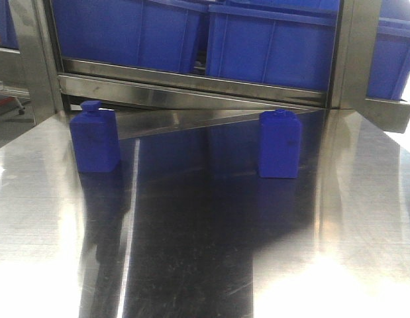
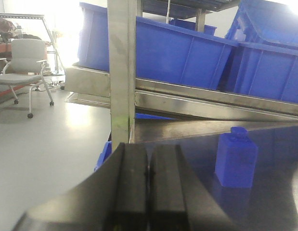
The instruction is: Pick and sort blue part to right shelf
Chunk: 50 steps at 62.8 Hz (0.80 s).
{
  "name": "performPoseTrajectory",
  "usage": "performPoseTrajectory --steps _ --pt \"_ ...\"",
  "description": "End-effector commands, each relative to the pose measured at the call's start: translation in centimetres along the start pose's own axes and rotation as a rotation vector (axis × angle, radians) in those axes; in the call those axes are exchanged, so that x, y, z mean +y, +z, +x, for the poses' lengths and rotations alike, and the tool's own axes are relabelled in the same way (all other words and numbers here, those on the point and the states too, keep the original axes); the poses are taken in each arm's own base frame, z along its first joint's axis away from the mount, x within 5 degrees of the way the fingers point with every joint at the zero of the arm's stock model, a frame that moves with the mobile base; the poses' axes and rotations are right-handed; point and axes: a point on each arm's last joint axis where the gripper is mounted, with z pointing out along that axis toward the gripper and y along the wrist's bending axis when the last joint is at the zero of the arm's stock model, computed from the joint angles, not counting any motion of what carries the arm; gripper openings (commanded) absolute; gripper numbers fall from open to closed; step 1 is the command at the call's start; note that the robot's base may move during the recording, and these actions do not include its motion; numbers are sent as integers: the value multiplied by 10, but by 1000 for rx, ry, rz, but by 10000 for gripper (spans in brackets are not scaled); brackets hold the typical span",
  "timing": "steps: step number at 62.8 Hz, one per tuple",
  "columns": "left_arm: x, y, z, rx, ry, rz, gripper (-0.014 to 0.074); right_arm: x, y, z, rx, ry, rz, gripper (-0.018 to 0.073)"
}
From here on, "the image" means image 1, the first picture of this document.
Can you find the left blue plastic bin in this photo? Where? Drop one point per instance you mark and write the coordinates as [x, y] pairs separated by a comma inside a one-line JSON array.
[[160, 35]]

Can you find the far right blue bin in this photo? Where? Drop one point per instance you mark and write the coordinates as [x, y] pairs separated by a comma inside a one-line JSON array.
[[391, 59]]

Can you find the blue plastic bin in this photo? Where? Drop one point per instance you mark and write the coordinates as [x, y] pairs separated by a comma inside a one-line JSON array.
[[282, 47], [160, 35]]

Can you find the far left blue bin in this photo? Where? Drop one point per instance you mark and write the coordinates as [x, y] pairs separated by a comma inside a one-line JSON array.
[[8, 36]]

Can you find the blue bottle-shaped part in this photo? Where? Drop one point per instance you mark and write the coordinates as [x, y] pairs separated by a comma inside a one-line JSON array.
[[95, 138], [280, 143]]

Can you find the stainless steel shelf frame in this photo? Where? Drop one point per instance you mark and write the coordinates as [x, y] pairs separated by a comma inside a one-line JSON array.
[[38, 71]]

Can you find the office chair base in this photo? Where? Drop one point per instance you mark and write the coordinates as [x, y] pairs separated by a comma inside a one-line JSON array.
[[10, 101]]

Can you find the middle blue plastic bin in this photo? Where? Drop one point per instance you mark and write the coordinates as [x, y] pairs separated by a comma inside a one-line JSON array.
[[282, 47]]

